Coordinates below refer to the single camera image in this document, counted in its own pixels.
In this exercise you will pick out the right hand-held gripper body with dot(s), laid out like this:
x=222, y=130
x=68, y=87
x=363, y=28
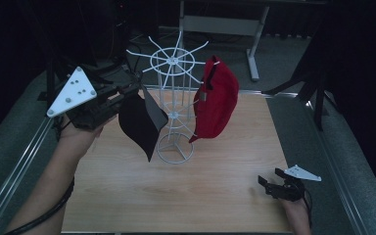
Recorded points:
x=290, y=189

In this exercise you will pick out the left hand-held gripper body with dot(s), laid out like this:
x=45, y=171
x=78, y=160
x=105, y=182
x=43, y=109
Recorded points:
x=84, y=101

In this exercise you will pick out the grey sun visor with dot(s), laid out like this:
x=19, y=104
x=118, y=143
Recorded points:
x=142, y=127

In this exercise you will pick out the red baseball cap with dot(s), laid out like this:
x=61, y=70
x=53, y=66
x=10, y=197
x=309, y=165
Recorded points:
x=217, y=101

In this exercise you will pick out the person's right hand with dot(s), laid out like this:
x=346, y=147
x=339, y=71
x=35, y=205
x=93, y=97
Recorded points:
x=295, y=215

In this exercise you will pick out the person's left hand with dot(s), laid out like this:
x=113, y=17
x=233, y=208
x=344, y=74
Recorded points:
x=78, y=130

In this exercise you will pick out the metal floor rail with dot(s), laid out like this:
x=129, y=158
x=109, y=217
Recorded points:
x=9, y=182
x=336, y=176

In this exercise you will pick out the white metal desk frame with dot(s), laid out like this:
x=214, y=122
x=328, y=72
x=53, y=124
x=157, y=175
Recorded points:
x=222, y=25

